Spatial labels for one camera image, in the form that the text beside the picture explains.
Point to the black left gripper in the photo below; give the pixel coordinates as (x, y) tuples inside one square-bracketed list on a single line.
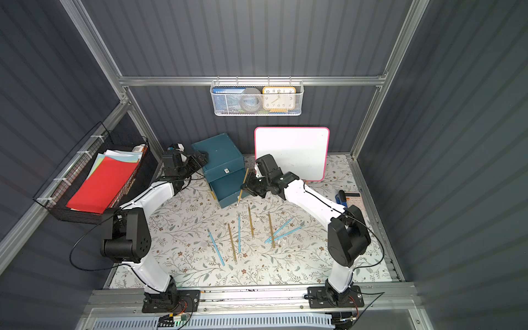
[(194, 161)]

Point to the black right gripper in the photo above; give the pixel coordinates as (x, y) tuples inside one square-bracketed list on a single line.
[(252, 185)]

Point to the teal drawer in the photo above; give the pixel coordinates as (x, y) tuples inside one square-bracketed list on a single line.
[(228, 188)]

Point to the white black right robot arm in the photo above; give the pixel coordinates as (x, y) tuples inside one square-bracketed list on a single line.
[(348, 236)]

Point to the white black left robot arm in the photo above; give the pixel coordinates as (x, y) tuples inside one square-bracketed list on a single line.
[(126, 237)]

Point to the teal drawer cabinet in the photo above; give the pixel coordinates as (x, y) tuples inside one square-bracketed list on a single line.
[(223, 154)]

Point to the pink framed whiteboard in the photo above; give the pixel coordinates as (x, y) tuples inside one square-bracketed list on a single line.
[(300, 150)]

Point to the floral patterned table mat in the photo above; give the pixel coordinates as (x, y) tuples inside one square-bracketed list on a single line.
[(181, 245)]

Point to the pastel paper stack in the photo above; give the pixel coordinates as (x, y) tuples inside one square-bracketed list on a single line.
[(120, 156)]

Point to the blue stapler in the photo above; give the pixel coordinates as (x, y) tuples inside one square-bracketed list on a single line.
[(341, 198)]

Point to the yellow alarm clock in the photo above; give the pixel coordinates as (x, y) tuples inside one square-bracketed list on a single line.
[(279, 99)]

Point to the grey tape roll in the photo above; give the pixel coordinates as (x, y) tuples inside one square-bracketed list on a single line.
[(250, 100)]

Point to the blue box in basket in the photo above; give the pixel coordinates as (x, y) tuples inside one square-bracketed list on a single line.
[(225, 98)]

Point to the red paper sheet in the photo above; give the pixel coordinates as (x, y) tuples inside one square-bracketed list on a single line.
[(99, 190)]

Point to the pink calculator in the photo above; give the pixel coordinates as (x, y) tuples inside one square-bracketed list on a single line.
[(355, 199)]

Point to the black wire wall basket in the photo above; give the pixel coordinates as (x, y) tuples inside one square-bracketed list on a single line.
[(66, 183)]

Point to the white mesh wall basket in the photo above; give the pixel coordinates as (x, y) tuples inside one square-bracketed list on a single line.
[(260, 84)]

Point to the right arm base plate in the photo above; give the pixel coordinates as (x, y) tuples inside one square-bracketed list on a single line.
[(325, 297)]

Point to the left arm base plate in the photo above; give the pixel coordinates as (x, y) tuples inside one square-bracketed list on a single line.
[(186, 301)]

